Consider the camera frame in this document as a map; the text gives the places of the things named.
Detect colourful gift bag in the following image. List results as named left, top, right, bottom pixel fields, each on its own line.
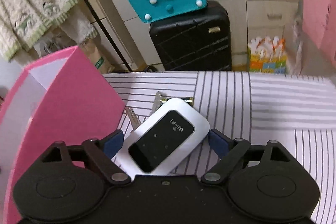
left=248, top=36, right=287, bottom=74

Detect striped tablecloth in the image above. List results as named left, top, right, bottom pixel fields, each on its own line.
left=105, top=71, right=335, bottom=223

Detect black clothes rack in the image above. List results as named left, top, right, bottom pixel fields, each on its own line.
left=56, top=0, right=133, bottom=72

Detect black suitcase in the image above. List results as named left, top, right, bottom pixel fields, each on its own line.
left=149, top=1, right=232, bottom=71

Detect silver keys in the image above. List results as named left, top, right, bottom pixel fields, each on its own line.
left=116, top=85, right=195, bottom=122

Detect brown paper bag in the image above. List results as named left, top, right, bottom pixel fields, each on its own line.
left=81, top=40, right=114, bottom=75

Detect white wifi router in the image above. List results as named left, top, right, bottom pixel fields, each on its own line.
left=114, top=98, right=210, bottom=179

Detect white knit cardigan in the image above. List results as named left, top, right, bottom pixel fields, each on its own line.
left=1, top=0, right=97, bottom=61

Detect pink paper shopping bag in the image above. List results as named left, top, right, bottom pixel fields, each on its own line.
left=302, top=0, right=335, bottom=64

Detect pink cardboard box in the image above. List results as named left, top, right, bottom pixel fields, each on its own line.
left=1, top=47, right=125, bottom=223

